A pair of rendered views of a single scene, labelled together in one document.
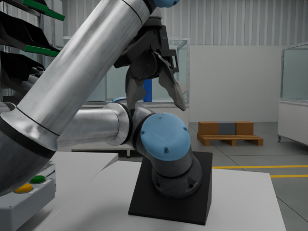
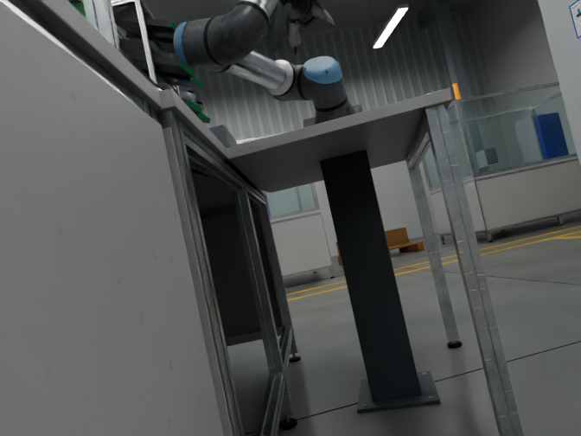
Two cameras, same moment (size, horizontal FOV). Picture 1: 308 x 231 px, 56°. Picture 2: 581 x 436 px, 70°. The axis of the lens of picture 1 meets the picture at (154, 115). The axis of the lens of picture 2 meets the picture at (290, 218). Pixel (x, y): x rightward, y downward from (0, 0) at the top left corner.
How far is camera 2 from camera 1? 0.92 m
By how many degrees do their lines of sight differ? 10
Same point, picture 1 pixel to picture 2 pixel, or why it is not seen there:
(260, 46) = not seen: hidden behind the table
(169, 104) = (295, 214)
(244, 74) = (379, 181)
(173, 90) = (323, 14)
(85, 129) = (265, 61)
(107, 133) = (279, 73)
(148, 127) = (308, 65)
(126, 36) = not seen: outside the picture
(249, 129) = (402, 236)
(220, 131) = not seen: hidden behind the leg
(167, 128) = (322, 61)
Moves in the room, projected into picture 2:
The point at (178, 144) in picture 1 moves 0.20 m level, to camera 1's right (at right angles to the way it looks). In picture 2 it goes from (334, 67) to (394, 56)
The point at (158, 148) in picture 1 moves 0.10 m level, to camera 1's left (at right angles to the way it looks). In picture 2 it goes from (320, 72) to (289, 78)
